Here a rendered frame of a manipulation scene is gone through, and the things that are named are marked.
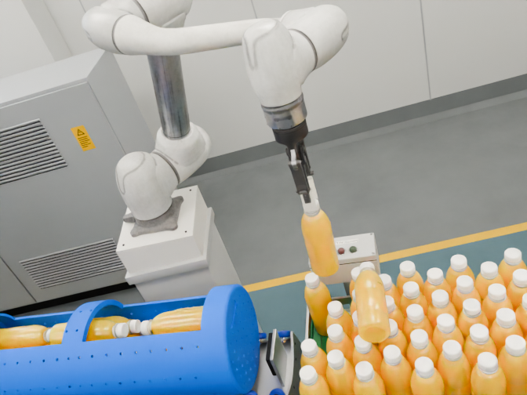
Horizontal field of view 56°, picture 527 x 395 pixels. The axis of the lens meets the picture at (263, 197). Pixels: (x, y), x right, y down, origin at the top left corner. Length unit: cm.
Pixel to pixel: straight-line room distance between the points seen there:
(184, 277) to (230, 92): 231
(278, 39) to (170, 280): 118
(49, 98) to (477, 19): 297
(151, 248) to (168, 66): 66
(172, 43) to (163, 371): 80
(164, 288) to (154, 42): 102
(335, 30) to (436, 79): 312
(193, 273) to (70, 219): 145
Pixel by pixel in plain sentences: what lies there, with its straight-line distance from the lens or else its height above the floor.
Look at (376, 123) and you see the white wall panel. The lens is 418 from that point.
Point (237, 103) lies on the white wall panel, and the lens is 400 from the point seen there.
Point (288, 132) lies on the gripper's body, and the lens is 104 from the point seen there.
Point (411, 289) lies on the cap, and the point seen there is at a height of 112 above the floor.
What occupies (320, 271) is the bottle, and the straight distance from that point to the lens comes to 130.
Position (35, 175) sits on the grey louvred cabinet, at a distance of 307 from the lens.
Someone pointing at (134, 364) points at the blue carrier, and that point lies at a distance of 136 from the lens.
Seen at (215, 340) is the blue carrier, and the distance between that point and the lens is 126.
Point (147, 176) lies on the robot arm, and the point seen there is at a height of 134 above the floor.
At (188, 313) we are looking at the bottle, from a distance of 134.
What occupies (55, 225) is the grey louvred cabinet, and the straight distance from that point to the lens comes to 325.
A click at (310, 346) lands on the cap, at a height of 112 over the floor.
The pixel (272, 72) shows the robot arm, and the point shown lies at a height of 177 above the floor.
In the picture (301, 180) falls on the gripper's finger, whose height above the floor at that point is 151.
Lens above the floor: 211
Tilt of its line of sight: 34 degrees down
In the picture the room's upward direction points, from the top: 20 degrees counter-clockwise
